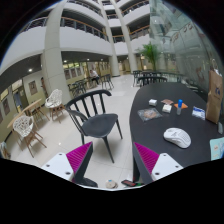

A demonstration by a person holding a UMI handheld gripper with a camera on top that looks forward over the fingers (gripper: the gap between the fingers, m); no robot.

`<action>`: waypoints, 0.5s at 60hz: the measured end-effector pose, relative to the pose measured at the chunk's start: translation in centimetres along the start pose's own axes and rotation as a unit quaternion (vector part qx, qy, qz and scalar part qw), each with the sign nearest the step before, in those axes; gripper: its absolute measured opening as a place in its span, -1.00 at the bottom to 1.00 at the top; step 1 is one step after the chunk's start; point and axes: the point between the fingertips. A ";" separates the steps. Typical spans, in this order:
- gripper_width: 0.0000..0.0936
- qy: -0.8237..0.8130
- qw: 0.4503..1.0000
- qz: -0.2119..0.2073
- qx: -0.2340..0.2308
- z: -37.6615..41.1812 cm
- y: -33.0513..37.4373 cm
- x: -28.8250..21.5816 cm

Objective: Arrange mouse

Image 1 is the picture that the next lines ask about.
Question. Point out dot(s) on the white computer mouse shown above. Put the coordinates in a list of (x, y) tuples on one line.
[(178, 137)]

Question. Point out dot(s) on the light blue booklet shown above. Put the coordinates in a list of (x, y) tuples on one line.
[(217, 148)]

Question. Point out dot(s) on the green potted palm plant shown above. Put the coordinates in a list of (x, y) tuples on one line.
[(151, 53)]

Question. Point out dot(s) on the small white square box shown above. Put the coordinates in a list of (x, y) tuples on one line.
[(167, 108)]

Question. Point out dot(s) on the blue capped small bottle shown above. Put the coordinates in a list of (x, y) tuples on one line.
[(179, 106)]

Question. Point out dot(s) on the white lattice chair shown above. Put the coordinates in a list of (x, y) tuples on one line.
[(54, 102), (24, 126)]

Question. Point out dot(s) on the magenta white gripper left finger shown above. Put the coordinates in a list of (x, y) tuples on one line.
[(70, 166)]

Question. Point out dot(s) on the black oval table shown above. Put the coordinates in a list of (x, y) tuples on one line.
[(150, 133)]

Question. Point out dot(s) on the black spindle-back chair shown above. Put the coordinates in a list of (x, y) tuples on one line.
[(98, 125)]

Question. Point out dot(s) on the blue white tissue packet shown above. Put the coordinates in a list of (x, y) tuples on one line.
[(198, 112)]

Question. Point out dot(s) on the brown snack packet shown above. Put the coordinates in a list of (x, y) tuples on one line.
[(167, 101)]

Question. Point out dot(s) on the orange paper card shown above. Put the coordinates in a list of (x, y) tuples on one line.
[(183, 105)]

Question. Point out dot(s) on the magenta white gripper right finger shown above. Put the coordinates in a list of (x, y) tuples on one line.
[(153, 166)]

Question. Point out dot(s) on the clear plastic snack bag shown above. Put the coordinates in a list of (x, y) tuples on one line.
[(148, 114)]

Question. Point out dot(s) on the white lattice chair near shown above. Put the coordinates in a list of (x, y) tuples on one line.
[(24, 126)]

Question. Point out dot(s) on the white lattice chair far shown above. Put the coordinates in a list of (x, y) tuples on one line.
[(54, 102)]

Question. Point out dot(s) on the brown paper bag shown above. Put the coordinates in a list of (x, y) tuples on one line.
[(215, 96)]

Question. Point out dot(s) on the seated person in white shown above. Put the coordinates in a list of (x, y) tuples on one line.
[(94, 76)]

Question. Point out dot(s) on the light wooden table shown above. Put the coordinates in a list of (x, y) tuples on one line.
[(29, 110)]

